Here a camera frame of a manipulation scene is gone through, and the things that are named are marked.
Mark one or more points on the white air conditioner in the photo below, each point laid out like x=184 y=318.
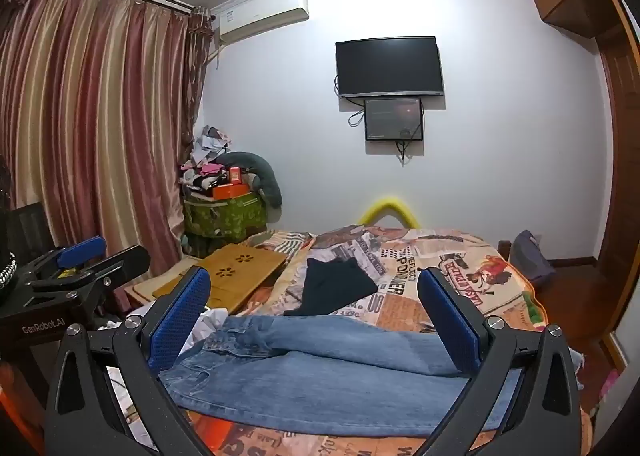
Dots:
x=262 y=14

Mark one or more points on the black wall television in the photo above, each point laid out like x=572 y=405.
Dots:
x=387 y=64

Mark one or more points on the pile of clothes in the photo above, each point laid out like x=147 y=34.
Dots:
x=207 y=151

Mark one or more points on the orange box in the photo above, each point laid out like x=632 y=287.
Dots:
x=230 y=192

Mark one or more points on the pink cloth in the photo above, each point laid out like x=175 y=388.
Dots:
x=609 y=386

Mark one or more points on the black garment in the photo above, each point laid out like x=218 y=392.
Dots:
x=330 y=286

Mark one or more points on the green storage box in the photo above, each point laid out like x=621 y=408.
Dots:
x=225 y=216

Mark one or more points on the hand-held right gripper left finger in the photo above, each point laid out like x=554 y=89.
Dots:
x=182 y=316

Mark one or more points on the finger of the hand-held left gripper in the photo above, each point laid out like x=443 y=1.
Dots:
x=80 y=248
x=125 y=261

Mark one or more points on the grey pillow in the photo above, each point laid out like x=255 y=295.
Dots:
x=265 y=176

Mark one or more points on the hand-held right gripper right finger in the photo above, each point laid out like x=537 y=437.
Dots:
x=450 y=323

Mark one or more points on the yellow foam tube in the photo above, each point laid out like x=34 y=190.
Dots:
x=387 y=203

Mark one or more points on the printed blanket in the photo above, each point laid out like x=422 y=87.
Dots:
x=450 y=256

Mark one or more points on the striped pink curtain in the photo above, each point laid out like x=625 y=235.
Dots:
x=100 y=111

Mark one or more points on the black chair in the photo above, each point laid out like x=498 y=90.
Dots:
x=30 y=231

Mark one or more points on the small black wall monitor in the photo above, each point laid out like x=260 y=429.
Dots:
x=392 y=119

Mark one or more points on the blue denim pants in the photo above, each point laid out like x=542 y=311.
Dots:
x=300 y=376

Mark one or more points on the light wooden board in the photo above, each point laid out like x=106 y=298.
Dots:
x=165 y=276

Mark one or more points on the bamboo lap desk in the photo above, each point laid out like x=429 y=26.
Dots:
x=240 y=261

